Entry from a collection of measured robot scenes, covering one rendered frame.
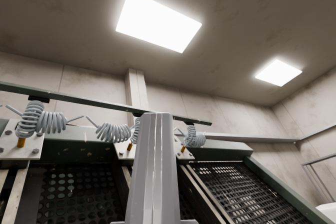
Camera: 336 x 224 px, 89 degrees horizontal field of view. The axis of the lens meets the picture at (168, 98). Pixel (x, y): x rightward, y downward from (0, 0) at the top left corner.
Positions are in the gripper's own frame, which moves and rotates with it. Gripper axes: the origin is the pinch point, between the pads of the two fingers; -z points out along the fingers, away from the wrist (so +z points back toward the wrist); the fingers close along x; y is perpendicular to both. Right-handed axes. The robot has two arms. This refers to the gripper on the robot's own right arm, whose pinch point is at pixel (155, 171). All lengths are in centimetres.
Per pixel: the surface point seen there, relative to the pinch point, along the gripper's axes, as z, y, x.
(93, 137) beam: -36, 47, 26
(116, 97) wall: -229, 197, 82
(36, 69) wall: -227, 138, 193
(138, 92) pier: -231, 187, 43
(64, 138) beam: -32, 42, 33
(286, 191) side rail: -34, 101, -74
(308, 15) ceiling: -324, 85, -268
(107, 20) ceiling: -258, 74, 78
